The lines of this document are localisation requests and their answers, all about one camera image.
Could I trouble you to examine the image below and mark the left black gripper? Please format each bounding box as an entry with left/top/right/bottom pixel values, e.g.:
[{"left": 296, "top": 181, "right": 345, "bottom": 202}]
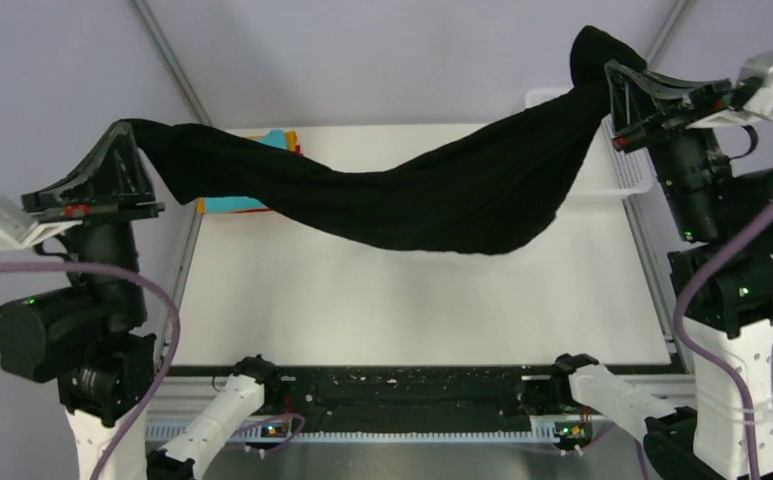
[{"left": 26, "top": 117, "right": 169, "bottom": 329}]

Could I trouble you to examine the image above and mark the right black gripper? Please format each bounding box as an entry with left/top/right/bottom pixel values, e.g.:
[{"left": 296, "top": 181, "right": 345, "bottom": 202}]
[{"left": 605, "top": 57, "right": 736, "bottom": 242}]

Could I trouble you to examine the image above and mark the black t-shirt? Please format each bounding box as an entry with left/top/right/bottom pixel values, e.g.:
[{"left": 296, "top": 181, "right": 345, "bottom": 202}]
[{"left": 130, "top": 26, "right": 648, "bottom": 255}]

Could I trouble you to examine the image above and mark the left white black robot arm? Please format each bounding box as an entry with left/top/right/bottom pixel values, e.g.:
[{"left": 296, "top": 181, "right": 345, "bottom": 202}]
[{"left": 0, "top": 120, "right": 283, "bottom": 479}]

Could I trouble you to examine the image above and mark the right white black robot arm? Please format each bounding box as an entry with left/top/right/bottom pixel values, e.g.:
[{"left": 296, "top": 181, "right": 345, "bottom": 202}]
[{"left": 548, "top": 50, "right": 773, "bottom": 479}]

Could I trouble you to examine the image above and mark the white plastic basket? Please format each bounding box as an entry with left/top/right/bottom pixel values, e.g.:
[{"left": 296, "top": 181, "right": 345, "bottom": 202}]
[{"left": 524, "top": 87, "right": 656, "bottom": 205}]

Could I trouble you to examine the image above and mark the folded cyan t-shirt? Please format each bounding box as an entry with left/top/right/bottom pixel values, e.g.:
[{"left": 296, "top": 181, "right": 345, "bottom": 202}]
[{"left": 201, "top": 129, "right": 289, "bottom": 216}]

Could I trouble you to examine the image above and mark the folded yellow t-shirt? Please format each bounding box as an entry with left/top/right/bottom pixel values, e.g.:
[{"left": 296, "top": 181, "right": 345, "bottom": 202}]
[{"left": 195, "top": 131, "right": 298, "bottom": 217}]

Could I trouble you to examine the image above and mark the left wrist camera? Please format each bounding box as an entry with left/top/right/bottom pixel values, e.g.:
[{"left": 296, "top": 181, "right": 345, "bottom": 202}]
[{"left": 0, "top": 193, "right": 82, "bottom": 252}]

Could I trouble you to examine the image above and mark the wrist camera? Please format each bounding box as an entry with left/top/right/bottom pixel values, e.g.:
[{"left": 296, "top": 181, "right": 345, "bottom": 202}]
[
  {"left": 0, "top": 193, "right": 82, "bottom": 252},
  {"left": 688, "top": 50, "right": 773, "bottom": 129}
]

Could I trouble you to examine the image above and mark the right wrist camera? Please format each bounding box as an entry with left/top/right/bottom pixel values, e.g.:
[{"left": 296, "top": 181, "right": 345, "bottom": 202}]
[{"left": 688, "top": 50, "right": 773, "bottom": 129}]

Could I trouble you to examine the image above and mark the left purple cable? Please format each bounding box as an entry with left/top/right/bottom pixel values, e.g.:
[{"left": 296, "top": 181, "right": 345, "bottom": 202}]
[{"left": 0, "top": 261, "right": 308, "bottom": 480}]

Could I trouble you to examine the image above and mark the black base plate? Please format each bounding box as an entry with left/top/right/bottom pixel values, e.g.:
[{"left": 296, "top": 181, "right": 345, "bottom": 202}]
[{"left": 220, "top": 365, "right": 616, "bottom": 439}]

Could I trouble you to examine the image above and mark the white slotted cable duct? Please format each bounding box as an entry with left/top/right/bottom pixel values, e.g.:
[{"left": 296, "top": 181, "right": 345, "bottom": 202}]
[{"left": 146, "top": 420, "right": 590, "bottom": 444}]

